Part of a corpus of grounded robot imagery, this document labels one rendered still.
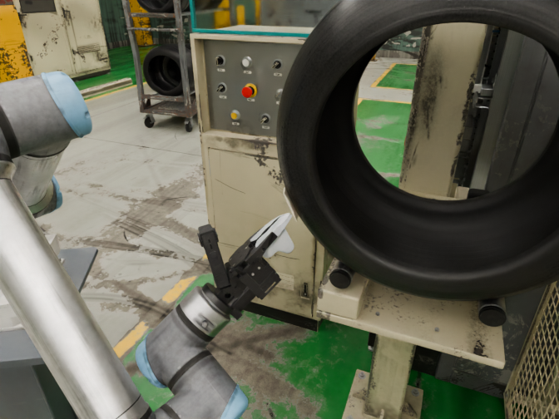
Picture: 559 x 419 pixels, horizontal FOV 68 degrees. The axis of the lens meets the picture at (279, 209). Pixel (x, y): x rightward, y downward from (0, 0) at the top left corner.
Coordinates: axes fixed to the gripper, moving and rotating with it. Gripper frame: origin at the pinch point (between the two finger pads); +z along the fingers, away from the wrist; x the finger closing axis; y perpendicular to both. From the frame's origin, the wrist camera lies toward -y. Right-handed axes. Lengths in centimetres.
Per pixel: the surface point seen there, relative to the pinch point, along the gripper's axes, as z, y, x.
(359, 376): -17, 93, -69
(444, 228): 25.2, 31.5, -6.1
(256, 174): 11, 7, -86
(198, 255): -38, 33, -170
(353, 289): -0.1, 22.7, -2.1
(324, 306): -6.8, 21.9, -4.7
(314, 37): 21.9, -20.0, 10.1
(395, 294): 6.4, 34.1, -6.2
